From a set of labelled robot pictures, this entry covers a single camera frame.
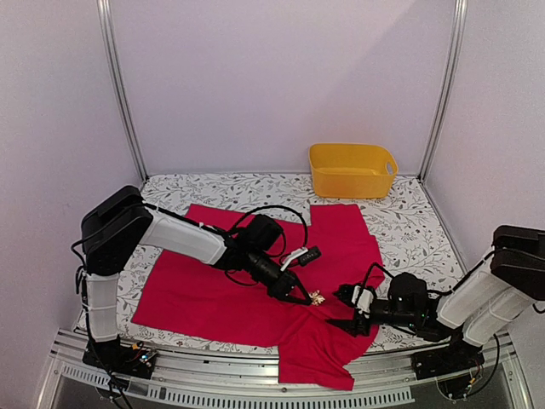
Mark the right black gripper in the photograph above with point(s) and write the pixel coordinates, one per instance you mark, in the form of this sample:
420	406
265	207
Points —
351	326

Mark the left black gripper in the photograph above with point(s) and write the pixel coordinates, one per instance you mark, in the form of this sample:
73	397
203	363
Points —
283	285

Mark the gold brooch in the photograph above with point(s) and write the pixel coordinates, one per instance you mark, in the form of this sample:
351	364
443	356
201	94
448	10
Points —
316	297

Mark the red t-shirt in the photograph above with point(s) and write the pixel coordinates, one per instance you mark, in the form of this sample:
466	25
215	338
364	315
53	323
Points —
184	296

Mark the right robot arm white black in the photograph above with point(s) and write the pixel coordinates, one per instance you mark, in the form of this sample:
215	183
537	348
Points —
503	284

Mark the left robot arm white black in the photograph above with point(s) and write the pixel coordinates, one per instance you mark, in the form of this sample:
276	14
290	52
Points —
113	229

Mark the floral patterned table mat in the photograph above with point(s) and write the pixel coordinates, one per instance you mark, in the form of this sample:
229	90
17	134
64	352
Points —
404	223

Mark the yellow plastic basket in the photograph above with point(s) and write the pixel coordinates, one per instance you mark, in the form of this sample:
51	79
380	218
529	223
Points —
351	171

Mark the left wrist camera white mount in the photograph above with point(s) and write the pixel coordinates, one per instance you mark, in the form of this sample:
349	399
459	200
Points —
300	257

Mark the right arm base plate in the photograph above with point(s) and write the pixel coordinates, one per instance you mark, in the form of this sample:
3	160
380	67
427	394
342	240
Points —
457	356

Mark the aluminium front rail frame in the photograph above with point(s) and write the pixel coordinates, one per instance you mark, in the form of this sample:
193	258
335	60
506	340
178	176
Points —
196	378

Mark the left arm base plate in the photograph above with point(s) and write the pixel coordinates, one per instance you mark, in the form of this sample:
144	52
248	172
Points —
112	356

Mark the right aluminium frame post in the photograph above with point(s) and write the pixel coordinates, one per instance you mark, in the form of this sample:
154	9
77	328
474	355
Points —
453	55

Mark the aluminium frame post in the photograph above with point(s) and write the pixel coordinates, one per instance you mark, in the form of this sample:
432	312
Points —
453	55
108	35

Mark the left aluminium frame post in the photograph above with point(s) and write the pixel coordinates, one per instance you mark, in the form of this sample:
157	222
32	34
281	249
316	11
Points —
108	35

